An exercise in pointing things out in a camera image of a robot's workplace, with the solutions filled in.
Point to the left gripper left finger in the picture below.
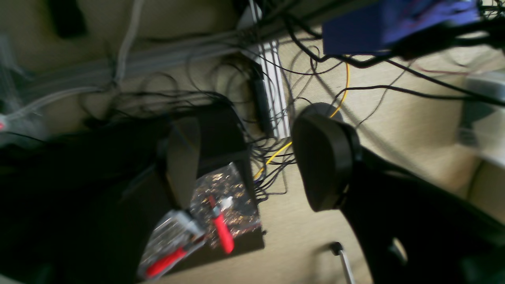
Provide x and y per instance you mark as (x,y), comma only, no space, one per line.
(81,210)

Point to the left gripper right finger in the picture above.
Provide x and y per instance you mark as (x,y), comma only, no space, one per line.
(410,231)

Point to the clear plastic storage bin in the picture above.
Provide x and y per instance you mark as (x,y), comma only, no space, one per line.
(482,126)

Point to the black computer case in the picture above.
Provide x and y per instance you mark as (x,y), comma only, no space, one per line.
(221,139)

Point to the blue foam block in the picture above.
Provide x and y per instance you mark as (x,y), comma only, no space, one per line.
(378,26)

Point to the red handled tool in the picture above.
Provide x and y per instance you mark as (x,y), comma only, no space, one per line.
(224,233)

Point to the aluminium frame rail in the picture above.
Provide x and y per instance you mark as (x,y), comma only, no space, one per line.
(266,75)

